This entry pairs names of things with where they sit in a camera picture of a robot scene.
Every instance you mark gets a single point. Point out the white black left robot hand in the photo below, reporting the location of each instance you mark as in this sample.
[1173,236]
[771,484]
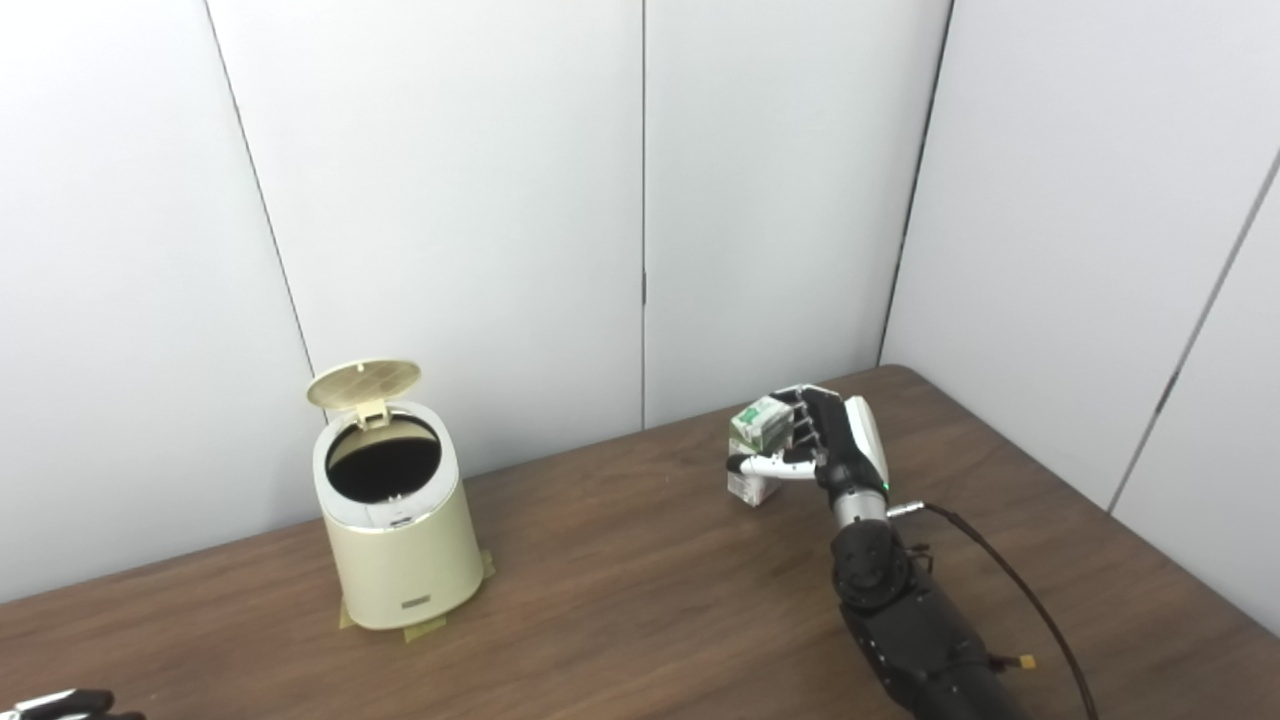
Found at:
[60,706]

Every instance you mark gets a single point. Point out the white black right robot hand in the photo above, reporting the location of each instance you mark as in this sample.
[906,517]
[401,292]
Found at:
[850,445]

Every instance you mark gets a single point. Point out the green white milk carton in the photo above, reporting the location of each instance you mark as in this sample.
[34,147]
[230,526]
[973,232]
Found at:
[760,422]

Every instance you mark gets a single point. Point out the cream-colored bin body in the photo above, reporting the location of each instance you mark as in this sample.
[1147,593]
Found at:
[400,560]

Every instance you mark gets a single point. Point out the cream round bin lid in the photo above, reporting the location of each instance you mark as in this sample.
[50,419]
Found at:
[360,383]

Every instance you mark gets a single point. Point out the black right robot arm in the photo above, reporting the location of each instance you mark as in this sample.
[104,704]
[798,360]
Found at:
[910,620]

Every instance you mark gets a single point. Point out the yellow connector plug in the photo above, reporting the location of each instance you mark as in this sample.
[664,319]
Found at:
[1022,661]

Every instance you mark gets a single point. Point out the masking tape piece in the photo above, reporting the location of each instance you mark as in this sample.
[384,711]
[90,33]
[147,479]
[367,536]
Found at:
[345,614]
[425,630]

